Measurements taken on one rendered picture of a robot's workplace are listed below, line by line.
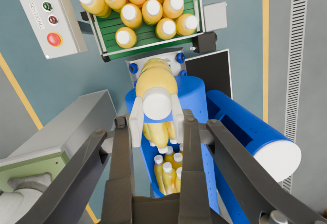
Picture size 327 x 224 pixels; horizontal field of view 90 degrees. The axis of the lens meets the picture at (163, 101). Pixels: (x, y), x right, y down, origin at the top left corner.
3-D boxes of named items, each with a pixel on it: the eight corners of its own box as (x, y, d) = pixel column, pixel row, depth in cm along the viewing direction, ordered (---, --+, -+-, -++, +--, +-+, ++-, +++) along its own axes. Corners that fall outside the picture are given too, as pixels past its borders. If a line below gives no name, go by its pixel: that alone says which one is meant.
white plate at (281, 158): (295, 131, 78) (293, 130, 79) (242, 158, 81) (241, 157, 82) (306, 169, 88) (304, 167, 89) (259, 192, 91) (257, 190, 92)
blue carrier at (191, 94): (167, 215, 104) (172, 276, 77) (129, 84, 72) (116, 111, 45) (211, 206, 103) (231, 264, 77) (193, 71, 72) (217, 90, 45)
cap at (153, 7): (144, 3, 49) (144, 2, 48) (156, -1, 49) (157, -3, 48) (149, 17, 51) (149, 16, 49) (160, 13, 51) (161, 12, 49)
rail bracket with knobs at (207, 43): (188, 53, 74) (194, 55, 64) (186, 36, 71) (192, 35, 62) (209, 48, 74) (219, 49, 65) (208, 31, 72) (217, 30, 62)
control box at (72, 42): (62, 56, 60) (45, 60, 51) (35, -6, 53) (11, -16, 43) (88, 50, 60) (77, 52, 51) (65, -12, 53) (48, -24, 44)
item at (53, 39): (51, 46, 50) (49, 47, 49) (46, 34, 49) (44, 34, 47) (63, 44, 50) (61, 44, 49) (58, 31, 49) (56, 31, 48)
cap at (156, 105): (176, 103, 23) (177, 109, 22) (154, 118, 24) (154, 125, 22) (159, 82, 22) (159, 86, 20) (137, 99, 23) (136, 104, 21)
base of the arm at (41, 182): (29, 212, 80) (21, 224, 75) (7, 178, 72) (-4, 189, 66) (67, 205, 81) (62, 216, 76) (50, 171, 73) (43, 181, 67)
